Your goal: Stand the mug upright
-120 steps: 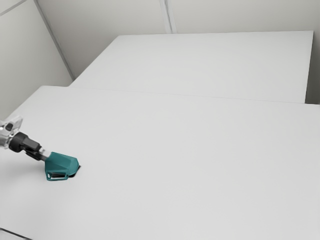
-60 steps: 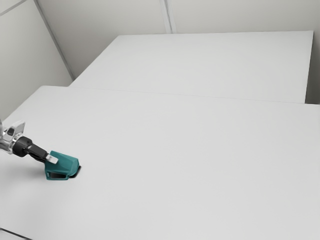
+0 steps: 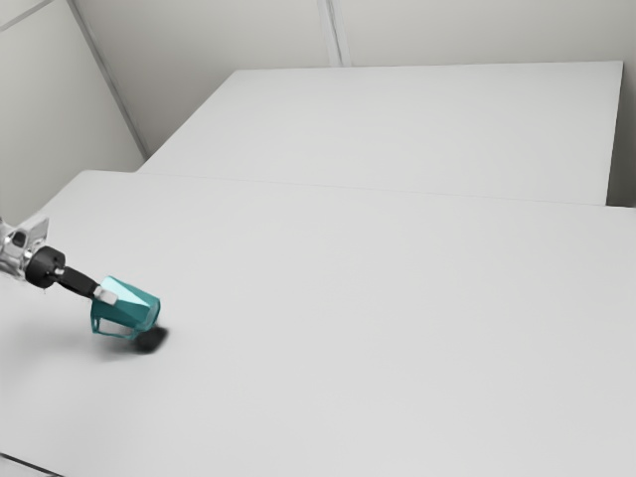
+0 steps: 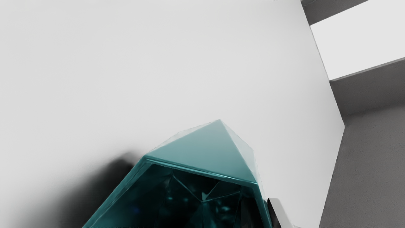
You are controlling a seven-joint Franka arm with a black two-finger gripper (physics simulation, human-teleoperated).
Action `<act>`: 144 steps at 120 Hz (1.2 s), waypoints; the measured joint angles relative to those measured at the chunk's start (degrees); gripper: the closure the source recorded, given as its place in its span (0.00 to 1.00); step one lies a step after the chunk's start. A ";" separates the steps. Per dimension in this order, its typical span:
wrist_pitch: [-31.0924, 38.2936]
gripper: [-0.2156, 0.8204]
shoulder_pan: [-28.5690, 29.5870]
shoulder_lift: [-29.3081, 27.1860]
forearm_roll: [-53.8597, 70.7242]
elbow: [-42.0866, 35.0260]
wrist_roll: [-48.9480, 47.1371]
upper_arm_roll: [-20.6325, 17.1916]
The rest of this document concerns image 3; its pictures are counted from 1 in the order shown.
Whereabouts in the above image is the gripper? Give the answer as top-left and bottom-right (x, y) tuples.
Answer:
(26, 245), (119, 306)

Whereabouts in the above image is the teal faceted mug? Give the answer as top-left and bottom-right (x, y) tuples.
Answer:
(89, 275), (162, 342)

